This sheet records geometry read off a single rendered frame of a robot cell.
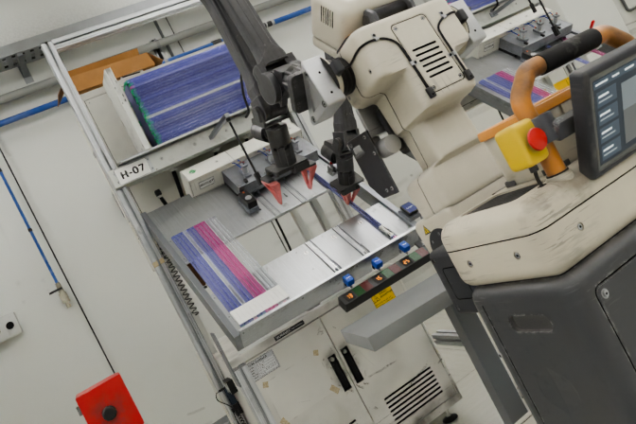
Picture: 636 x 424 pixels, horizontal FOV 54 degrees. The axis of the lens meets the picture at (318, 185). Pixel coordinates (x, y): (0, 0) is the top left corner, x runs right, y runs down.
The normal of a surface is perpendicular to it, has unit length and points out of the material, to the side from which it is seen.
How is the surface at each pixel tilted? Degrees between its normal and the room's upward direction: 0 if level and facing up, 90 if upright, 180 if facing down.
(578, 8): 90
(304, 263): 43
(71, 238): 90
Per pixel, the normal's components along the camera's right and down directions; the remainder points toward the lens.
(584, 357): -0.80, 0.40
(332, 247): -0.11, -0.79
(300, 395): 0.34, -0.20
